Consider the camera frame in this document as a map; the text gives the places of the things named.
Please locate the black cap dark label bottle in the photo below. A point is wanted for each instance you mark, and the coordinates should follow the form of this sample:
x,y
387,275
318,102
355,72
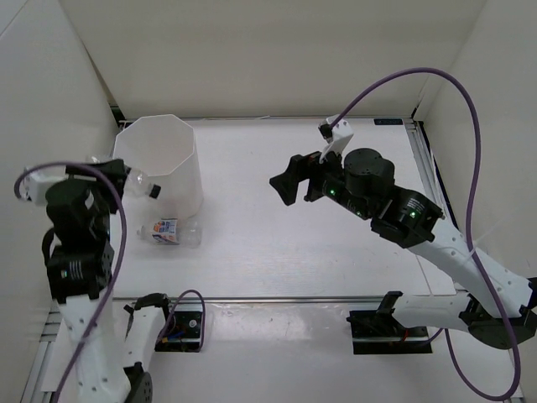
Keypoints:
x,y
138,183

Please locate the orange blue label bottle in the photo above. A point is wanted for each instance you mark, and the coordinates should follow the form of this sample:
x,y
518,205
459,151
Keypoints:
x,y
171,232

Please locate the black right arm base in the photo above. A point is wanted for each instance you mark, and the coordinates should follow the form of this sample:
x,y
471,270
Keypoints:
x,y
376,332

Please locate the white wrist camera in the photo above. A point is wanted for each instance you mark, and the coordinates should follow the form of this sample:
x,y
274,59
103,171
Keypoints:
x,y
33,185
337,133

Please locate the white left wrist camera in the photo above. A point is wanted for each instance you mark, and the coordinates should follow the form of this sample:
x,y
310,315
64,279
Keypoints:
x,y
33,185

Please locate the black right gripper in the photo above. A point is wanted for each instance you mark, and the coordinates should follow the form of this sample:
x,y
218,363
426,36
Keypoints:
x,y
287,184

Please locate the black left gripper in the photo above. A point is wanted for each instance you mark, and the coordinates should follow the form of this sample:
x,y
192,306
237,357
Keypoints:
x,y
114,167

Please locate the aluminium frame rail right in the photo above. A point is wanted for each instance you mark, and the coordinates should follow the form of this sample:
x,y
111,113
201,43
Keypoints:
x,y
421,172

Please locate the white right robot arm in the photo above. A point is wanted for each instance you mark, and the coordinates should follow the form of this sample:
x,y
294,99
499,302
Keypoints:
x,y
496,306

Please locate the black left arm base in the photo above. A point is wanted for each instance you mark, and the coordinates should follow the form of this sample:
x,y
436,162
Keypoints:
x,y
187,330

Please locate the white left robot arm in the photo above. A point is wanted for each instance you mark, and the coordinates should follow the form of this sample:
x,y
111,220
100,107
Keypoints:
x,y
106,365

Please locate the blue label sticker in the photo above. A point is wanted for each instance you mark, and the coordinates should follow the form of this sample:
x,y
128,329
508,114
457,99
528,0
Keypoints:
x,y
388,121

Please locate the white octagonal plastic bin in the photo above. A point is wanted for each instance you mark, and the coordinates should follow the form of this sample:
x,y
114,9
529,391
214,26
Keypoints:
x,y
164,148

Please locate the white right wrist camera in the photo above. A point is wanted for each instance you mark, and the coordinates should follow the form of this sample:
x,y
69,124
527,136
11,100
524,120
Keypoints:
x,y
337,133

